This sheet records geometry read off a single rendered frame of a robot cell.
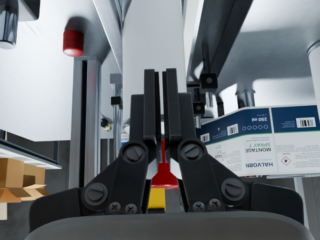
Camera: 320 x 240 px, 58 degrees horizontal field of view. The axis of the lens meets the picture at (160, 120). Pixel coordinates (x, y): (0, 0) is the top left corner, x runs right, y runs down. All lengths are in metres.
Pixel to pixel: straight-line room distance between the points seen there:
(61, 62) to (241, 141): 0.41
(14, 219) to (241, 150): 4.94
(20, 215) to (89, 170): 4.85
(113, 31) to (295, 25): 0.27
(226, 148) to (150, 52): 0.50
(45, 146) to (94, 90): 4.77
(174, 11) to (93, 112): 0.34
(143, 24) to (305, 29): 0.28
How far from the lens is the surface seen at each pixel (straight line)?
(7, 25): 0.21
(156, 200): 0.49
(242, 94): 0.67
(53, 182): 5.22
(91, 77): 0.57
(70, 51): 0.51
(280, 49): 0.50
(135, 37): 0.23
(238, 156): 0.66
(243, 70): 0.56
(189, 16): 0.32
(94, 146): 0.53
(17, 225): 5.38
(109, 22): 0.23
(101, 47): 0.56
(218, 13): 0.48
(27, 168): 3.32
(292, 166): 0.66
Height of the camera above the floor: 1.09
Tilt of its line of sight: 14 degrees down
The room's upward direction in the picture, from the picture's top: 178 degrees clockwise
